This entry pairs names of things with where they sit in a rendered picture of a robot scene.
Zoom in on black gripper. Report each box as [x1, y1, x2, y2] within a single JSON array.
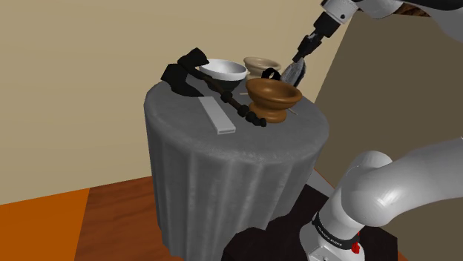
[[292, 11, 342, 64]]

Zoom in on grey crumpled object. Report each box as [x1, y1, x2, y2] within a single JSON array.
[[280, 59, 308, 88]]

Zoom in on beige bowl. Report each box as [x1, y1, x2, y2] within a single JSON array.
[[243, 56, 283, 81]]

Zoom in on brown wooden bowl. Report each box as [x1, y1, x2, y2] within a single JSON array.
[[245, 77, 303, 124]]

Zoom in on white bowl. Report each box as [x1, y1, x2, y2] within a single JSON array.
[[198, 59, 249, 92]]

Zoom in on grey flat bar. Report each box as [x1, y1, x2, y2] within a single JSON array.
[[197, 95, 237, 136]]

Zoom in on black axe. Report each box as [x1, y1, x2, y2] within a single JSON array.
[[160, 47, 268, 128]]

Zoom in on round table with grey cloth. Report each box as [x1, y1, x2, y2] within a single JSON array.
[[143, 76, 330, 261]]

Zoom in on dark robot stand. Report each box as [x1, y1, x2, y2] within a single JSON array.
[[220, 183, 398, 261]]

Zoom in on black ring-shaped object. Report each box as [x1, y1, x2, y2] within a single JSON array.
[[260, 67, 283, 82]]

